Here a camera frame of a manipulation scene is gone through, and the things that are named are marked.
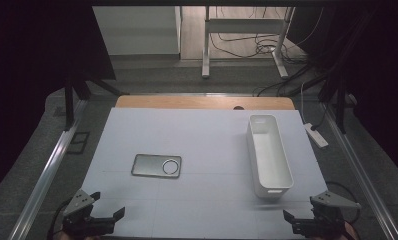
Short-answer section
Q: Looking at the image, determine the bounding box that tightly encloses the tangle of black floor cables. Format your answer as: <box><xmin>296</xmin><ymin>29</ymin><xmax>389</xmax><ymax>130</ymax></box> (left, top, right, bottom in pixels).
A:
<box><xmin>209</xmin><ymin>6</ymin><xmax>325</xmax><ymax>98</ymax></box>

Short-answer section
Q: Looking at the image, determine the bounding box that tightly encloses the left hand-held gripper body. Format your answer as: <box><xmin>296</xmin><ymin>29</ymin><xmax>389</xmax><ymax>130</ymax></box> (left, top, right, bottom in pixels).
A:
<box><xmin>62</xmin><ymin>189</ymin><xmax>117</xmax><ymax>238</ymax></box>

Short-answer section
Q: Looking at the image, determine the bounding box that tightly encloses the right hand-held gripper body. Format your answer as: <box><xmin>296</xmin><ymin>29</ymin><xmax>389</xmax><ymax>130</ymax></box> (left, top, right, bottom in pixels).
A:
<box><xmin>291</xmin><ymin>190</ymin><xmax>362</xmax><ymax>239</ymax></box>

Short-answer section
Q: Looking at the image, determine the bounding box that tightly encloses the black stand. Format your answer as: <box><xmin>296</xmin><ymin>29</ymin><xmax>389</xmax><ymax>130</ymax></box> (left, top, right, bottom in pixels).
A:
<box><xmin>318</xmin><ymin>78</ymin><xmax>355</xmax><ymax>135</ymax></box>
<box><xmin>63</xmin><ymin>74</ymin><xmax>131</xmax><ymax>132</ymax></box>

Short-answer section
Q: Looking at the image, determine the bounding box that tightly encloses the white cabinet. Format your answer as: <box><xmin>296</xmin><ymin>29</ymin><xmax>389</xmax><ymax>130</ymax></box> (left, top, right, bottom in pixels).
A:
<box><xmin>92</xmin><ymin>5</ymin><xmax>183</xmax><ymax>57</ymax></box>

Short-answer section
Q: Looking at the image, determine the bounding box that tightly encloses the black curtain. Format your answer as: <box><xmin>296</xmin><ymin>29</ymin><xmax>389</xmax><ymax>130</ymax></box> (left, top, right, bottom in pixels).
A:
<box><xmin>0</xmin><ymin>0</ymin><xmax>117</xmax><ymax>201</ymax></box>
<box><xmin>288</xmin><ymin>0</ymin><xmax>398</xmax><ymax>186</ymax></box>

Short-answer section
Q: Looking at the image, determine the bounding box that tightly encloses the person's left hand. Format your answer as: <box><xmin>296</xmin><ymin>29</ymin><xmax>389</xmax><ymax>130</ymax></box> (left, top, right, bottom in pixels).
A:
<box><xmin>58</xmin><ymin>229</ymin><xmax>102</xmax><ymax>240</ymax></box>

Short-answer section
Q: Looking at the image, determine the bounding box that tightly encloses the black looped cable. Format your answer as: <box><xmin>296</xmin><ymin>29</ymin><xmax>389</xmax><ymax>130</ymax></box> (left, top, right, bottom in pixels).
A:
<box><xmin>325</xmin><ymin>180</ymin><xmax>362</xmax><ymax>226</ymax></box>

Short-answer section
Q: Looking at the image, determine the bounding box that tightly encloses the wooden table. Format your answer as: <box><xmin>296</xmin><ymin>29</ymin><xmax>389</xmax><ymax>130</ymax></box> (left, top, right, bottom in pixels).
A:
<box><xmin>115</xmin><ymin>95</ymin><xmax>296</xmax><ymax>111</ymax></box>

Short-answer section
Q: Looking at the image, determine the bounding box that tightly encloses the phone case with round cutout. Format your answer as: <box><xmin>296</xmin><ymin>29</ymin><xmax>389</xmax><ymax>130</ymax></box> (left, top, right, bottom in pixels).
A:
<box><xmin>130</xmin><ymin>153</ymin><xmax>183</xmax><ymax>179</ymax></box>

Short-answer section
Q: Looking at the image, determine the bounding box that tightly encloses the white plastic bin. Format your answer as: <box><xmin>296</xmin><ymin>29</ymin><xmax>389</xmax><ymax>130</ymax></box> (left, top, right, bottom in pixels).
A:
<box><xmin>246</xmin><ymin>114</ymin><xmax>295</xmax><ymax>200</ymax></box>

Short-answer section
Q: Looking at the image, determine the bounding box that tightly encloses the aluminium rail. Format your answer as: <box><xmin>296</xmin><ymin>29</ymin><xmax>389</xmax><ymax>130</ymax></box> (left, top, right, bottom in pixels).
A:
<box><xmin>320</xmin><ymin>99</ymin><xmax>398</xmax><ymax>240</ymax></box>
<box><xmin>7</xmin><ymin>99</ymin><xmax>89</xmax><ymax>240</ymax></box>

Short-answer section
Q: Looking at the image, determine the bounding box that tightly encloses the pale blue board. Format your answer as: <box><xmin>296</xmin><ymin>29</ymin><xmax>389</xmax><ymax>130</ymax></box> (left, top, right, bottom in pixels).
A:
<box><xmin>63</xmin><ymin>107</ymin><xmax>347</xmax><ymax>240</ymax></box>

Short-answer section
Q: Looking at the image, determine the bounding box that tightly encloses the white desk frame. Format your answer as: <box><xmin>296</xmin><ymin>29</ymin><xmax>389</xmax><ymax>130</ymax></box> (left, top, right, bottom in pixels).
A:
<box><xmin>201</xmin><ymin>5</ymin><xmax>297</xmax><ymax>80</ymax></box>

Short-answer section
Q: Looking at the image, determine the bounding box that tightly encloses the person's right hand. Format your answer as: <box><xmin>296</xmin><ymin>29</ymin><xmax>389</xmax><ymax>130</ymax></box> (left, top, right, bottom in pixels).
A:
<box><xmin>342</xmin><ymin>221</ymin><xmax>359</xmax><ymax>240</ymax></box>

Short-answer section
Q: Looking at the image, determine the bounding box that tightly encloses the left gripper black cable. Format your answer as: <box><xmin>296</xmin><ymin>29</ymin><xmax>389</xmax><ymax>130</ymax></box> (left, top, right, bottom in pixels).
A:
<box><xmin>47</xmin><ymin>196</ymin><xmax>75</xmax><ymax>240</ymax></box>

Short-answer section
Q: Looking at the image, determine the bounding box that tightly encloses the white power strip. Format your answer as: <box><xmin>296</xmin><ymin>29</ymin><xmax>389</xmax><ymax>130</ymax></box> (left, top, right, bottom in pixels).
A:
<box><xmin>303</xmin><ymin>122</ymin><xmax>330</xmax><ymax>149</ymax></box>

